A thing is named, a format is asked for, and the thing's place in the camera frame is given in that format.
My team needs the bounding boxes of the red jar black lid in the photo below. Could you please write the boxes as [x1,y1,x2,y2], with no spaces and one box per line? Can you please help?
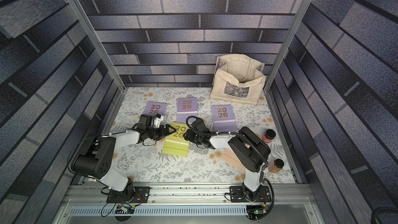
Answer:
[262,129,276,143]

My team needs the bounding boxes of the left aluminium frame post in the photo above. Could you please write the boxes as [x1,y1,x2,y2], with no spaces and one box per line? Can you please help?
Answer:
[67,0,125,92]

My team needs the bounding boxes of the floral patterned table mat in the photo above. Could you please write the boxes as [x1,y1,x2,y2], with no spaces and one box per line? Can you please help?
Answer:
[111,87,276,183]

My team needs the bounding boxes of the purple 2026 calendar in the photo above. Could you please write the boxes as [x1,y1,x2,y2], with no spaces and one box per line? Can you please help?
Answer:
[143,102,168,116]
[176,97,198,123]
[211,105,238,132]

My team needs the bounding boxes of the orange jar black lid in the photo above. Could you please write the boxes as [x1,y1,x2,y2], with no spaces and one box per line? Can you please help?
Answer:
[268,159,285,174]

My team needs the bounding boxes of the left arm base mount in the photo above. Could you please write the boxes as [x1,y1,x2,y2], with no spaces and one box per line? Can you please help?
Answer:
[106,187,151,204]

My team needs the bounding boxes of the green circuit board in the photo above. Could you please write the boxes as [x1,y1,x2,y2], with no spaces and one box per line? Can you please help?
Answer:
[246,204,267,215]
[115,204,136,215]

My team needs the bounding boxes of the aluminium frame post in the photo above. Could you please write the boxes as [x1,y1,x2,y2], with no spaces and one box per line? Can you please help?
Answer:
[67,0,125,92]
[264,0,312,95]

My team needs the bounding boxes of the left purple 2026 calendar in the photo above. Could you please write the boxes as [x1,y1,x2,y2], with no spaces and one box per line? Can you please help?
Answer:
[143,102,168,116]

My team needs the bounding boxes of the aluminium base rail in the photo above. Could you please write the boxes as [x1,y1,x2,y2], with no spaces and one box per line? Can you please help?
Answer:
[55,183,323,224]

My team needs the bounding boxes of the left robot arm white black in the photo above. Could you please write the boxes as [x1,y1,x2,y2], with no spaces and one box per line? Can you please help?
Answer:
[68,114,177,192]

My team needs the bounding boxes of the black corrugated cable conduit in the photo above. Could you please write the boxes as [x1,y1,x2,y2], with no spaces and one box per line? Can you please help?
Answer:
[186,116,270,167]

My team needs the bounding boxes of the right aluminium frame post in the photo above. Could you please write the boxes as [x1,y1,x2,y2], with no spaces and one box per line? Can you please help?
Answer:
[264,0,312,95]

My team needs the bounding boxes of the green 2026 desk calendar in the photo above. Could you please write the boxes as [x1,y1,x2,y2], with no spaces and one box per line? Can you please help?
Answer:
[162,121,189,158]

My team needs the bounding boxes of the right purple 2026 calendar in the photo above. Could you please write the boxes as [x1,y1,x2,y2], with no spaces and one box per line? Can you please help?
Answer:
[211,105,238,132]

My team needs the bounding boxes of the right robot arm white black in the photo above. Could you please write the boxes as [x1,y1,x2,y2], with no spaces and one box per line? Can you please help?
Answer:
[183,116,271,192]

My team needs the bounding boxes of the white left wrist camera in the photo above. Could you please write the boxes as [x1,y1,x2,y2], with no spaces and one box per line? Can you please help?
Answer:
[152,114,164,129]

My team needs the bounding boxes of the right green circuit board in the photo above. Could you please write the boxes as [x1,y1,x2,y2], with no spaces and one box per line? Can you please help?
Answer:
[246,204,267,215]

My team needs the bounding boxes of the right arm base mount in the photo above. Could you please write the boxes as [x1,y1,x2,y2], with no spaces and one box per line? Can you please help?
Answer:
[229,185,272,203]

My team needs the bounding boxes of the middle purple 2026 calendar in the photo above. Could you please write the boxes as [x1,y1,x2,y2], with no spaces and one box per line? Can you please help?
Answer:
[176,97,198,123]

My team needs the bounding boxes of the cream canvas tote bag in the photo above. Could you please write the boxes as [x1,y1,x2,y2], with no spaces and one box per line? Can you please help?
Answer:
[210,54,266,105]

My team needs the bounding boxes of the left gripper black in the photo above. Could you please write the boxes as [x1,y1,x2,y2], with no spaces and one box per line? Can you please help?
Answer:
[147,124,178,140]

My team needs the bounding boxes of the left green circuit board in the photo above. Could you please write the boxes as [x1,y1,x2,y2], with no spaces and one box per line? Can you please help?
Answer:
[115,204,136,215]

